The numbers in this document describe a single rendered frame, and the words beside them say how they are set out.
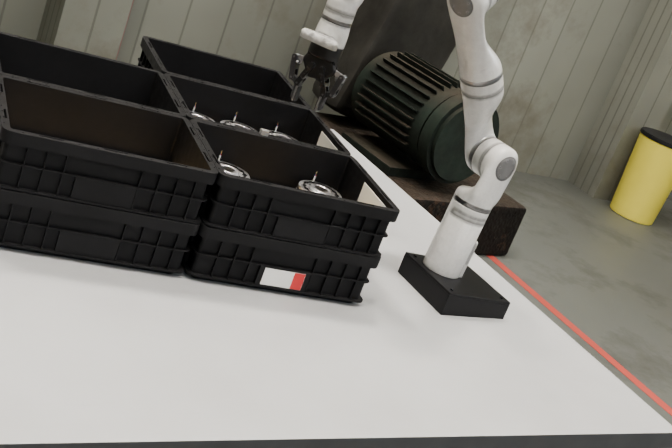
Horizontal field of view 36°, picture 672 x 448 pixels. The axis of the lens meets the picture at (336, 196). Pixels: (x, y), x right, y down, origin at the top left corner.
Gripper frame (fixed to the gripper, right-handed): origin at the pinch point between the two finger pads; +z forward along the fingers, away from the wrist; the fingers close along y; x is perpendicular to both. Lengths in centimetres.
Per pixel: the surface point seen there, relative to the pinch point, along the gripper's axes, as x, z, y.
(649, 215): -458, 92, -77
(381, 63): -242, 32, 61
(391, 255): -15.5, 30.3, -28.8
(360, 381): 50, 30, -47
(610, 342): -228, 99, -87
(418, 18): -275, 10, 62
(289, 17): -285, 38, 131
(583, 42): -451, 7, 6
